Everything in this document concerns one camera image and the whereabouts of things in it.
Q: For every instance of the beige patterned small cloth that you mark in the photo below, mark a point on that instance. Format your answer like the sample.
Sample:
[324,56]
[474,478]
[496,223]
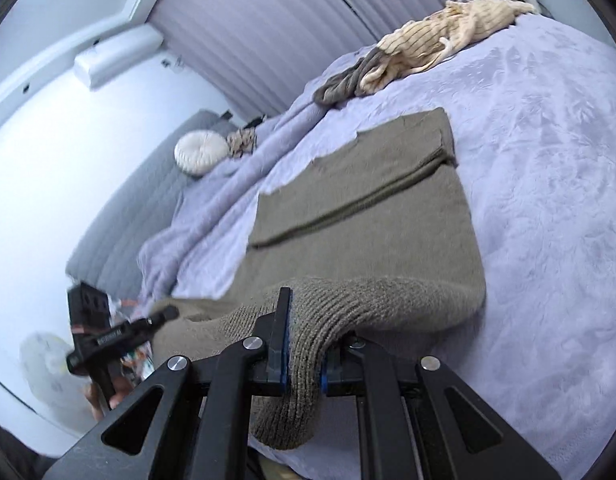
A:
[242,144]

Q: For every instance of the light grey curtains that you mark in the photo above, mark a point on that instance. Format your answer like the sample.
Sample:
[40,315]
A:
[268,35]

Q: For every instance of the white air conditioner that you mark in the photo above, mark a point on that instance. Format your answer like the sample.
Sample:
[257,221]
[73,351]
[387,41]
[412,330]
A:
[118,57]

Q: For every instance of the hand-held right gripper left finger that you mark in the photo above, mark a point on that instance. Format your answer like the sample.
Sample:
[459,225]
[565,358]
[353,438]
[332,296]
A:
[286,340]

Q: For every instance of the grey quilted headboard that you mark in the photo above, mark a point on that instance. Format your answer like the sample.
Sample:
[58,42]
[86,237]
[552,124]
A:
[123,220]

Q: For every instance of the grey brown fleece garment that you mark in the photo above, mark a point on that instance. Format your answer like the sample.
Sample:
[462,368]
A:
[348,82]

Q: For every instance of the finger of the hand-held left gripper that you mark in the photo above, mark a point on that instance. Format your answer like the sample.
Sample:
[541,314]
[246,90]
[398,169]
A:
[163,317]

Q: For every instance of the white round pleated pillow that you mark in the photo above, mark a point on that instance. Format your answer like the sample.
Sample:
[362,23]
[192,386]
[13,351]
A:
[200,152]

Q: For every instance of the cream striped garment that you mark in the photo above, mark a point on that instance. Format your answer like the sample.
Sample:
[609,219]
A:
[422,40]

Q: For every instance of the white fan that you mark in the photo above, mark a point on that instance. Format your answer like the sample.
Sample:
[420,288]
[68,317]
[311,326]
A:
[43,360]

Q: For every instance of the colourful printed bag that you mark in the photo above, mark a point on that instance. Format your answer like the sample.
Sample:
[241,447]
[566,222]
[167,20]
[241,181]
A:
[138,357]

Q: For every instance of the person's left hand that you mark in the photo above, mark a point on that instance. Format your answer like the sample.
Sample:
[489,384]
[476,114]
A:
[120,385]

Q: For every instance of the olive brown knit sweater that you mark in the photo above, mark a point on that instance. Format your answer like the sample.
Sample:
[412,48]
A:
[368,240]

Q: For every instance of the lavender fleece blanket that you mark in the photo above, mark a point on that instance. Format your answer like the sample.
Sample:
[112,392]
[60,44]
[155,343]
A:
[537,185]

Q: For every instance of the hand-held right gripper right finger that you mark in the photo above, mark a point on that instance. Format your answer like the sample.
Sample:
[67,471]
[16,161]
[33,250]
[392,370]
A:
[324,375]

